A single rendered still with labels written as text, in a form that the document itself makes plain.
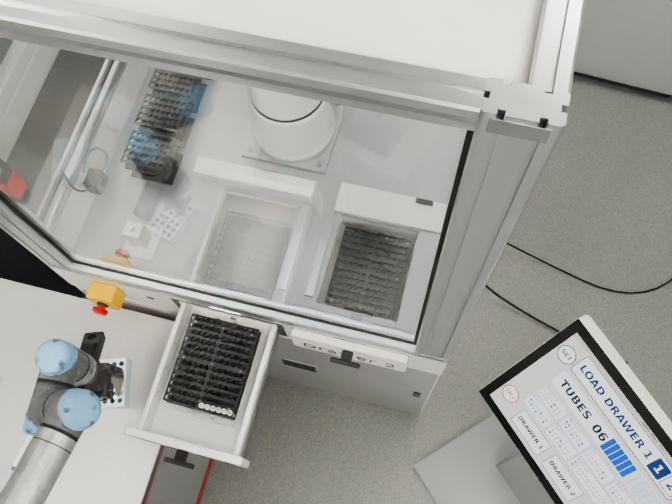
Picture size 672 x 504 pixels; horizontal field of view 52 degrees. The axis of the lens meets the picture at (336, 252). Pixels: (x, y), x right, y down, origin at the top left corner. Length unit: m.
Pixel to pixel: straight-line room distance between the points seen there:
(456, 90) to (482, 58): 0.06
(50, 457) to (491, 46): 1.03
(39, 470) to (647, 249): 2.31
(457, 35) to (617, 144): 2.39
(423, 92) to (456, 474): 1.98
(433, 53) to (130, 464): 1.42
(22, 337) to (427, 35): 1.57
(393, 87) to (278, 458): 2.03
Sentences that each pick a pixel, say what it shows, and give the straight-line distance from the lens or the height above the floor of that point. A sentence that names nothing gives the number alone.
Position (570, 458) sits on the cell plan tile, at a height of 1.04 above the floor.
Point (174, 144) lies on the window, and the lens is 0.98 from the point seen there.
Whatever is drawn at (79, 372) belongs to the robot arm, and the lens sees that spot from 1.57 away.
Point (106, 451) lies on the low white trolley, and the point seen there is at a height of 0.76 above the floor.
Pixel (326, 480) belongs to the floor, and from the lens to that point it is 2.57.
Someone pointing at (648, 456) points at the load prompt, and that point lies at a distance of 1.51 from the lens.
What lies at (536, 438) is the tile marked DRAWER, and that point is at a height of 1.01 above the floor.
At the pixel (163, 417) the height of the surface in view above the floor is 0.84.
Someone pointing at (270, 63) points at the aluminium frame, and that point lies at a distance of 0.72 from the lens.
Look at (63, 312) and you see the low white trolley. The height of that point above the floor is 0.76.
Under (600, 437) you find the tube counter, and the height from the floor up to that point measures 1.11.
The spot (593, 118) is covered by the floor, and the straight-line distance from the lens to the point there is 3.16.
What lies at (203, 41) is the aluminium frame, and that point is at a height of 1.98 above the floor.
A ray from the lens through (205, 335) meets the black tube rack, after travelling 1.79.
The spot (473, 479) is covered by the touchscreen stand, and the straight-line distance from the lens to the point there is 2.56.
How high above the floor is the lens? 2.56
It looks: 69 degrees down
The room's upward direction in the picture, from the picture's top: 7 degrees counter-clockwise
